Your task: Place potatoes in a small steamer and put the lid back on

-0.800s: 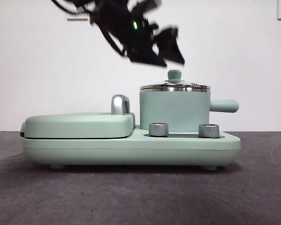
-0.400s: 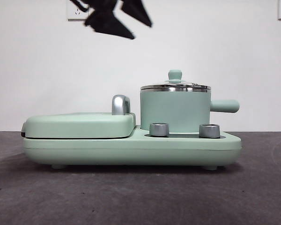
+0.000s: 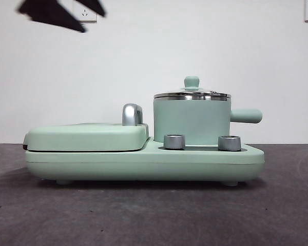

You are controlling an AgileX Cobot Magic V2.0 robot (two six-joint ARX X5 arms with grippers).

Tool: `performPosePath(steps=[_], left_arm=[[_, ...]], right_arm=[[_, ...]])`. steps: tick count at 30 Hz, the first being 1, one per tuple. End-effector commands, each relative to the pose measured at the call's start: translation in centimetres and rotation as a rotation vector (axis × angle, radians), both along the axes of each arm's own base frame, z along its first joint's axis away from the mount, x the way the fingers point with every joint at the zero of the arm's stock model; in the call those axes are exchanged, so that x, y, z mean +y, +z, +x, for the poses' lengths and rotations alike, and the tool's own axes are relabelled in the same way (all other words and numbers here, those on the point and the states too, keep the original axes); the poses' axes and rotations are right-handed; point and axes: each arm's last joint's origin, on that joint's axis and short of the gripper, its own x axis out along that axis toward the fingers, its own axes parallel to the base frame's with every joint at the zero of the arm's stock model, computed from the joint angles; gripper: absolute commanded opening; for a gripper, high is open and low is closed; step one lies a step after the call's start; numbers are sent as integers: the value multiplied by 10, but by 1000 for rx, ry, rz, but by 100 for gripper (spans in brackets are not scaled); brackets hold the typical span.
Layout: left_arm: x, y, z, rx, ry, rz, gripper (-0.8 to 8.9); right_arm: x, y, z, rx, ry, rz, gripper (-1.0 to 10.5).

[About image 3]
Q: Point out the mint green cooker base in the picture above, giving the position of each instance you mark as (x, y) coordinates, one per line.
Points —
(143, 166)

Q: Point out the mint green hinged griddle cover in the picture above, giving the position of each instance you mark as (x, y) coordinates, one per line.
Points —
(84, 138)

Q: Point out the glass lid with green knob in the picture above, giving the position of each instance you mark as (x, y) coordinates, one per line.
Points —
(192, 82)

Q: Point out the silver control knob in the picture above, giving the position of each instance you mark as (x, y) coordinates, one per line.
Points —
(174, 141)
(229, 143)

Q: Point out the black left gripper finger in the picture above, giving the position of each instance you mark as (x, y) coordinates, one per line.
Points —
(95, 6)
(51, 12)

